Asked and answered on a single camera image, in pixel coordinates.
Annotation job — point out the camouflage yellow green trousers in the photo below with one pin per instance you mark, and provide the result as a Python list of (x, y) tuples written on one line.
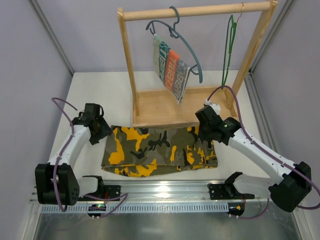
[(144, 152)]

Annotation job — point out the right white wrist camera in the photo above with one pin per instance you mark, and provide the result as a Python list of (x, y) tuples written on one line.
[(216, 107)]

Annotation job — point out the blue plastic hanger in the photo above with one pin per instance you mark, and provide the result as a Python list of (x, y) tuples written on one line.
[(195, 69)]

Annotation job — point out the green wire hanger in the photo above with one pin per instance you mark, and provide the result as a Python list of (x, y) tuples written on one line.
[(229, 42)]

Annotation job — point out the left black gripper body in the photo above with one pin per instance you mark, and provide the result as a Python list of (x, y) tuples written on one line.
[(100, 132)]

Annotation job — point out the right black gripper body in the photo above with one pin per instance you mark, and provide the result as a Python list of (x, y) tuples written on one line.
[(204, 133)]

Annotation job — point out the patterned folded garment on hanger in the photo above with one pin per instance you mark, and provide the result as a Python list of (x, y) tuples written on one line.
[(171, 69)]

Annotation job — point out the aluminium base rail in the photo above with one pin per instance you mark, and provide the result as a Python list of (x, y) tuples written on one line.
[(112, 190)]

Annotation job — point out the wooden clothes rack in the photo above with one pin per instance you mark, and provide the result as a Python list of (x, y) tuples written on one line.
[(156, 108)]

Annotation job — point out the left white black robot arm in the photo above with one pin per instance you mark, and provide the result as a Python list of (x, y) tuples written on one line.
[(56, 183)]

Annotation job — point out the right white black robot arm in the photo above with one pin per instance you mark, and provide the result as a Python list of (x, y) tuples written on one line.
[(287, 183)]

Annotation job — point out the slotted grey cable duct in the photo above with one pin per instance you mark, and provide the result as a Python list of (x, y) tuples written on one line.
[(144, 208)]

